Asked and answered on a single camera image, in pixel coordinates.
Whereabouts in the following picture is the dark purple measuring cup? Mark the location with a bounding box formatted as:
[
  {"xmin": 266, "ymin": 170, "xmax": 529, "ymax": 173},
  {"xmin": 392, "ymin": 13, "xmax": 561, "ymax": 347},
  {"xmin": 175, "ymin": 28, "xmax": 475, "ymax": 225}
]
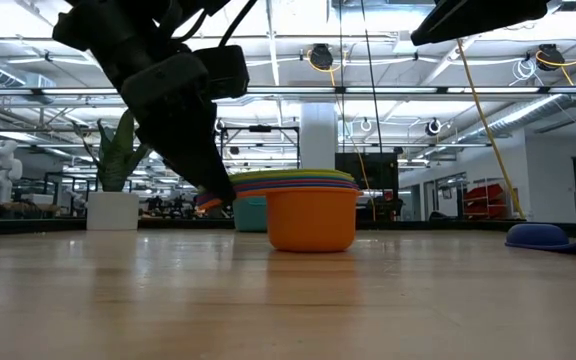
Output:
[{"xmin": 505, "ymin": 223, "xmax": 576, "ymax": 254}]

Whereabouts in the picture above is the green snake plant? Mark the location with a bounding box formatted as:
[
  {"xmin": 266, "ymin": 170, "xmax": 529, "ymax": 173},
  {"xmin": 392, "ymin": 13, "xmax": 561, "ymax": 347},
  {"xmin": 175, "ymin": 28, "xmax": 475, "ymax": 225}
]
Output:
[{"xmin": 72, "ymin": 109, "xmax": 152, "ymax": 194}]

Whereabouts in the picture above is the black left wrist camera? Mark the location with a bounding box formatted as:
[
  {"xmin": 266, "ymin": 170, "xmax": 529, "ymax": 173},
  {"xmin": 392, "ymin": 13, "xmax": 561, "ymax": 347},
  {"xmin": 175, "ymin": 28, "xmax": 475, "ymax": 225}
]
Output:
[{"xmin": 192, "ymin": 44, "xmax": 251, "ymax": 100}]

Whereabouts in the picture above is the thin black hanging cable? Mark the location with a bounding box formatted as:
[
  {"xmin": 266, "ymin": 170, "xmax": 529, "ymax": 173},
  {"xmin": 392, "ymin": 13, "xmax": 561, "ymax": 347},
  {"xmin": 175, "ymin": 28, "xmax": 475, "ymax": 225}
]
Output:
[{"xmin": 359, "ymin": 0, "xmax": 385, "ymax": 154}]

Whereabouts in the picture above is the long ceiling light strip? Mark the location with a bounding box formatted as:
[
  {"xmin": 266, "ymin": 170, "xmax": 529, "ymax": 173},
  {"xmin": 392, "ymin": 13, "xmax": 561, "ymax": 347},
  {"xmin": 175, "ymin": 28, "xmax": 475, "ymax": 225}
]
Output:
[{"xmin": 0, "ymin": 85, "xmax": 576, "ymax": 97}]

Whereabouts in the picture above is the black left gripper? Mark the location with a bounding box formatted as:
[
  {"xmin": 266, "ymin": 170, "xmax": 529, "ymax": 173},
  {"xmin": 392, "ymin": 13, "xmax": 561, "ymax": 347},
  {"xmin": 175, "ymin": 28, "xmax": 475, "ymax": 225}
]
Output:
[{"xmin": 120, "ymin": 52, "xmax": 237, "ymax": 205}]

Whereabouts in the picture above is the black metal gantry frame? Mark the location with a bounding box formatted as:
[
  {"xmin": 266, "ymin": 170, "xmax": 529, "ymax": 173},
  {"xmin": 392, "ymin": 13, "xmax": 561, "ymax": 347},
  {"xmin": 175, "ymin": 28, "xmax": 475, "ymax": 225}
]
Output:
[{"xmin": 219, "ymin": 125, "xmax": 301, "ymax": 174}]

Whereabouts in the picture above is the red storage bins shelf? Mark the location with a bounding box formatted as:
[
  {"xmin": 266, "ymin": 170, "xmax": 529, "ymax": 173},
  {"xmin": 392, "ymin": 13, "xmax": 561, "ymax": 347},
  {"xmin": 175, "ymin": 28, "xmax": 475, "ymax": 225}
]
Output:
[{"xmin": 462, "ymin": 182, "xmax": 519, "ymax": 219}]

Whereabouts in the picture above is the white pillar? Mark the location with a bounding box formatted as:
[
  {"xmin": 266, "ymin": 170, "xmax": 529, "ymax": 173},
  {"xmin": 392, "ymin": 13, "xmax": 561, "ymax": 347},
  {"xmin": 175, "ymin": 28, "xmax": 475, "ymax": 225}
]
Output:
[{"xmin": 300, "ymin": 102, "xmax": 339, "ymax": 174}]

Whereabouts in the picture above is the green plastic bowl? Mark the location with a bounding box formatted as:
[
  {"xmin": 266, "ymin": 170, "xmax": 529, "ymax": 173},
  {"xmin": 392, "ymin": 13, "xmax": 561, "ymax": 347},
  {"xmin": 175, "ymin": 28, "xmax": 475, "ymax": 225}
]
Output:
[{"xmin": 227, "ymin": 168, "xmax": 356, "ymax": 179}]

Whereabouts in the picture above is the white robot figure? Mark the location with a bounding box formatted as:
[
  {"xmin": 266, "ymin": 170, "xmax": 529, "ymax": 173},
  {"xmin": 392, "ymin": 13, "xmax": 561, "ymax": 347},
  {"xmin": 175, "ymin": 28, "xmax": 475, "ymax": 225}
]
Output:
[{"xmin": 0, "ymin": 139, "xmax": 23, "ymax": 197}]

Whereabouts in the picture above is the black monitor screen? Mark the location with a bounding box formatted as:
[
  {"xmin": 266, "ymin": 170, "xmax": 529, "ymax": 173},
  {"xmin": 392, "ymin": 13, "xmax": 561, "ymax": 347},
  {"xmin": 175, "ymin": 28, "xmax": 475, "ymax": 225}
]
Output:
[{"xmin": 335, "ymin": 152, "xmax": 399, "ymax": 190}]

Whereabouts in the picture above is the white plant pot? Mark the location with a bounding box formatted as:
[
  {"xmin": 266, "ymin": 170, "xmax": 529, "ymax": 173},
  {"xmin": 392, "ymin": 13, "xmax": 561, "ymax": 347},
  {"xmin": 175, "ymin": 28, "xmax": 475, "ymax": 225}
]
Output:
[{"xmin": 86, "ymin": 192, "xmax": 140, "ymax": 231}]

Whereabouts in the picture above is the black aluminium table frame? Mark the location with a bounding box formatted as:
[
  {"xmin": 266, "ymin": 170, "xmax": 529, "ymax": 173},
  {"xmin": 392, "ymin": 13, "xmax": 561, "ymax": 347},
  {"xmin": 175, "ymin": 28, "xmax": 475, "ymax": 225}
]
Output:
[{"xmin": 0, "ymin": 218, "xmax": 576, "ymax": 239}]

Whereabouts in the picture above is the large orange measuring cup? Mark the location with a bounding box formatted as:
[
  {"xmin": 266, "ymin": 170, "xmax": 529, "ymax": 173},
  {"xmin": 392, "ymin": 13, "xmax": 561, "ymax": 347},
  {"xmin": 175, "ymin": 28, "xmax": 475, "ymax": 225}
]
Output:
[{"xmin": 196, "ymin": 187, "xmax": 365, "ymax": 253}]

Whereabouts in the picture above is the teal plastic basket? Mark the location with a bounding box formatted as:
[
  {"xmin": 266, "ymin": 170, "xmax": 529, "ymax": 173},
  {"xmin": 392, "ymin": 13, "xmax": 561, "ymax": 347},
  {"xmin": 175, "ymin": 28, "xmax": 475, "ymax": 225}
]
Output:
[{"xmin": 232, "ymin": 196, "xmax": 270, "ymax": 233}]

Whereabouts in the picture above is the silver ventilation duct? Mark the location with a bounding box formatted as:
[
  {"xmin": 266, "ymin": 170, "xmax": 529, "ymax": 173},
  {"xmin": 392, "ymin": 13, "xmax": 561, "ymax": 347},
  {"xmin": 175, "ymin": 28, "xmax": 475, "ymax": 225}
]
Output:
[{"xmin": 467, "ymin": 92, "xmax": 576, "ymax": 144}]

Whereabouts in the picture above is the red measuring cup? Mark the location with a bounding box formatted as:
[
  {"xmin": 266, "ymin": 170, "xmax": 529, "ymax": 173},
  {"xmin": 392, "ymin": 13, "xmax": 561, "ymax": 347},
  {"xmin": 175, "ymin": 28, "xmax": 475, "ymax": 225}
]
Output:
[{"xmin": 231, "ymin": 178, "xmax": 359, "ymax": 187}]

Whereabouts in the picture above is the black ceiling cable reel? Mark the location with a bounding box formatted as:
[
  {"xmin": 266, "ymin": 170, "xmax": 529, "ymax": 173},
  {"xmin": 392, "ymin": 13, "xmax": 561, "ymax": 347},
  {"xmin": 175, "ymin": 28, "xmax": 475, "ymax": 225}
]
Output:
[
  {"xmin": 537, "ymin": 43, "xmax": 565, "ymax": 71},
  {"xmin": 309, "ymin": 43, "xmax": 334, "ymax": 71}
]

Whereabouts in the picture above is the yellow hanging cable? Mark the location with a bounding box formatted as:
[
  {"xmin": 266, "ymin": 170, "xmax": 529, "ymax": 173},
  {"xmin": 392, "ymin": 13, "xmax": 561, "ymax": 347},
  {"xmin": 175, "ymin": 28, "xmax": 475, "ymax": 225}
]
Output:
[{"xmin": 455, "ymin": 39, "xmax": 527, "ymax": 220}]

